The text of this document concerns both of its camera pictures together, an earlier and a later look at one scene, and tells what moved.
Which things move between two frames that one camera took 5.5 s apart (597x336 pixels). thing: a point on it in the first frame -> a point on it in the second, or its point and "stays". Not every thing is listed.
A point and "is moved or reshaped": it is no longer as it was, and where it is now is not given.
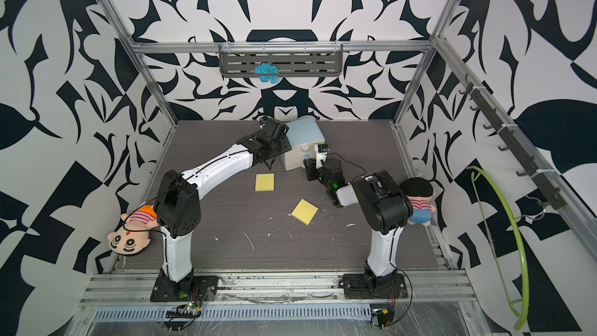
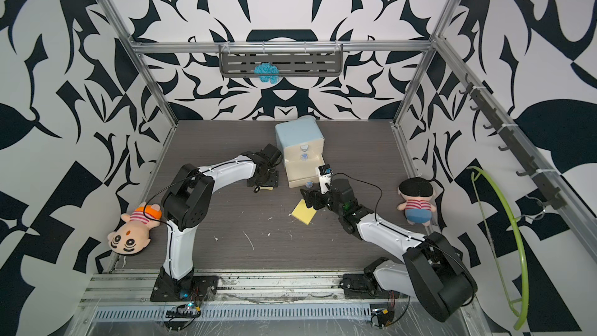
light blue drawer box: [303, 134] is moved or reshaped
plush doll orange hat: [132, 234] stays
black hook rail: [513, 144] stays
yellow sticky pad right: [305, 211] stays
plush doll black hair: [420, 192] stays
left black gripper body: [285, 146] -> [272, 179]
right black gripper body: [321, 175] -> [324, 201]
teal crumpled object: [267, 72] stays
